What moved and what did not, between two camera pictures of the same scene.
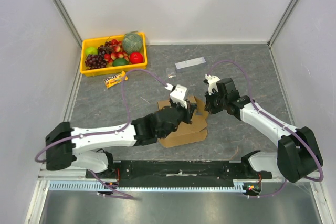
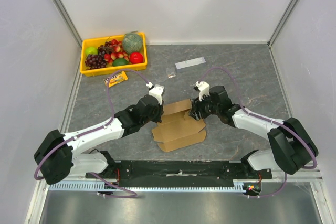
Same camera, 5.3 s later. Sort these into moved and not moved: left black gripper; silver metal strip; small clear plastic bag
Moved: left black gripper
Not moved: small clear plastic bag; silver metal strip
